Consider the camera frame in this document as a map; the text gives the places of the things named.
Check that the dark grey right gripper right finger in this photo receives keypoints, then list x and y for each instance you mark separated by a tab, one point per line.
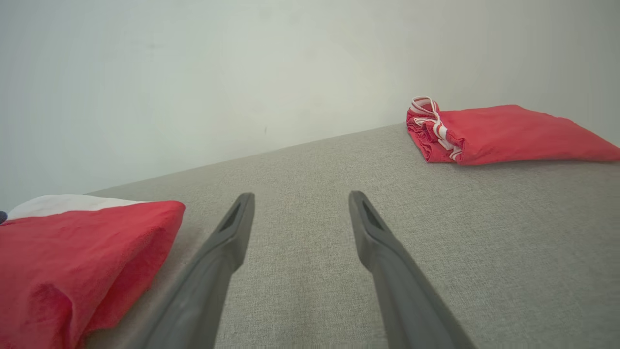
402	291

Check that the red and white jersey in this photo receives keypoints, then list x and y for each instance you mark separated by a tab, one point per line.
63	261
513	133

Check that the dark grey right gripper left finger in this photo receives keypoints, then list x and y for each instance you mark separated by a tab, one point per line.
208	286

